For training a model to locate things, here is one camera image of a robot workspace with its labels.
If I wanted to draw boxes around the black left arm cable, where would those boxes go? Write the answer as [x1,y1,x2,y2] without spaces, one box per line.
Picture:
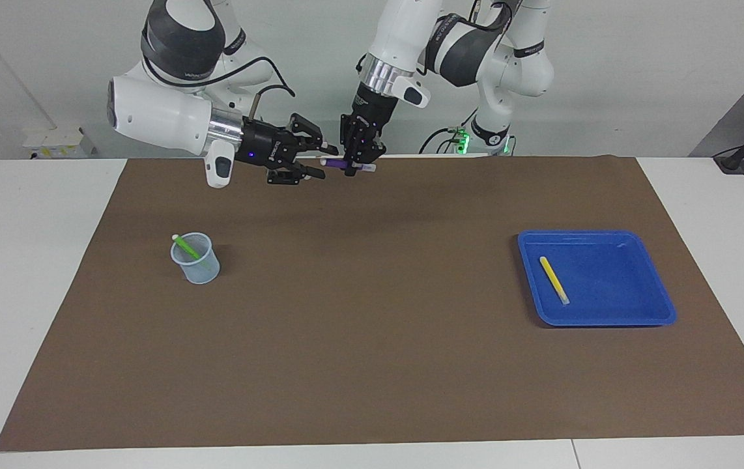
[466,0,516,33]

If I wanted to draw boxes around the blue plastic tray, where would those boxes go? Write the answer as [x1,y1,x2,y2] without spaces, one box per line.
[517,229,677,327]

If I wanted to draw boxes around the clear plastic cup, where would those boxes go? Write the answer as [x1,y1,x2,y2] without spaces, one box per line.
[171,233,221,285]

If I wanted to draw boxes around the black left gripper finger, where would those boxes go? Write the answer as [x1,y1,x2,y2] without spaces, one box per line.
[341,116,356,175]
[359,134,386,163]

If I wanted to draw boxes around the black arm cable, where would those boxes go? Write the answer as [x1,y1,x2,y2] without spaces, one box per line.
[466,0,516,33]
[141,39,296,124]

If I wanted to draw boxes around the purple pen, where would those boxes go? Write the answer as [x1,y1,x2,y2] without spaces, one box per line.
[320,158,377,173]

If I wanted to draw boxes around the black base cables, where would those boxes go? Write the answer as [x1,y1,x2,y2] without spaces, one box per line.
[419,107,477,155]

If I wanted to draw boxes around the green pen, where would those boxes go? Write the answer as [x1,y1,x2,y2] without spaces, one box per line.
[172,234,207,261]

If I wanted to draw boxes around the white power strip box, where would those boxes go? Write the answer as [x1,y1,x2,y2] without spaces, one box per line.
[22,127,96,159]

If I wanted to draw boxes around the yellow pen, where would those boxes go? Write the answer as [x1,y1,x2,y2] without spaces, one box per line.
[539,256,570,306]

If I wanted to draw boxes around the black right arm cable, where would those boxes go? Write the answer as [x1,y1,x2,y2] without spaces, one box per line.
[141,39,296,124]

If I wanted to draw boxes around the brown table mat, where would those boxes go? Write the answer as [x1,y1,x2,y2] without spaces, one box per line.
[0,155,744,452]

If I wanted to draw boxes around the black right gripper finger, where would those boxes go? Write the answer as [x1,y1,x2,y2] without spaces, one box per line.
[268,162,326,186]
[289,113,330,154]

